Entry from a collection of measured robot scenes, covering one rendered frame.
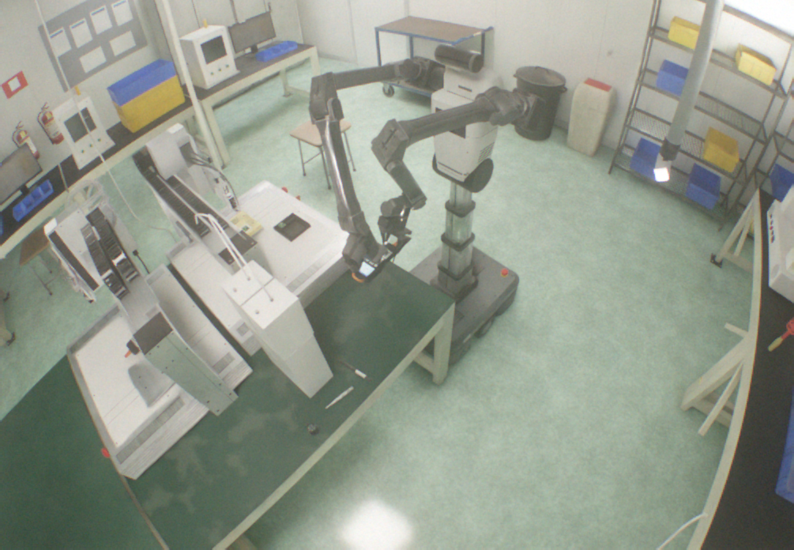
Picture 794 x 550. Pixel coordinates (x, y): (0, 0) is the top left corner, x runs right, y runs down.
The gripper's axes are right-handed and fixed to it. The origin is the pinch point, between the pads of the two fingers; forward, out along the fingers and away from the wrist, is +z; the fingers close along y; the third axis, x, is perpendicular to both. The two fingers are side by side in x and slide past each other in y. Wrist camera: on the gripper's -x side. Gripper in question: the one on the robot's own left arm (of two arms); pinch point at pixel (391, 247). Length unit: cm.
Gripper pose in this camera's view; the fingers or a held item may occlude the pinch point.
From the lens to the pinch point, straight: 151.3
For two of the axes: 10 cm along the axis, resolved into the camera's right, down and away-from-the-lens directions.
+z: -2.7, 8.7, 4.1
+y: 7.5, 4.6, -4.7
